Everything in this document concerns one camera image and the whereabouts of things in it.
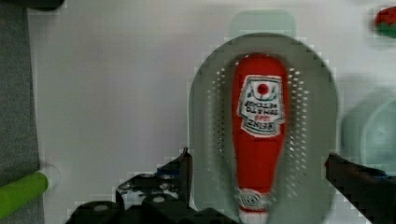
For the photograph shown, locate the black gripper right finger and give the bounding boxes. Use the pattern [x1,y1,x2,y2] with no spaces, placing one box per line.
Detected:
[324,153,396,224]

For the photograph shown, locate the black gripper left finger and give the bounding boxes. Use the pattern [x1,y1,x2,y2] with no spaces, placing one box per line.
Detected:
[116,147,193,210]

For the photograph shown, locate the red plush ketchup bottle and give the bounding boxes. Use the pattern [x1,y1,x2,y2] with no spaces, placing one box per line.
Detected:
[232,53,289,224]

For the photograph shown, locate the green oval strainer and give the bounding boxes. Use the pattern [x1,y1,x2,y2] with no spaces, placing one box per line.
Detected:
[189,9,337,224]

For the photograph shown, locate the green mug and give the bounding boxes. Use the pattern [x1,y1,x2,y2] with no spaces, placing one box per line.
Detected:
[341,91,396,175]

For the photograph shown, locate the green cylinder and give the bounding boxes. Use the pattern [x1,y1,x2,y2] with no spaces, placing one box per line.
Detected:
[0,172,50,219]

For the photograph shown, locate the red plush strawberry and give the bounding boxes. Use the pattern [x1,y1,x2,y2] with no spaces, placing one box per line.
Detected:
[375,7,396,38]

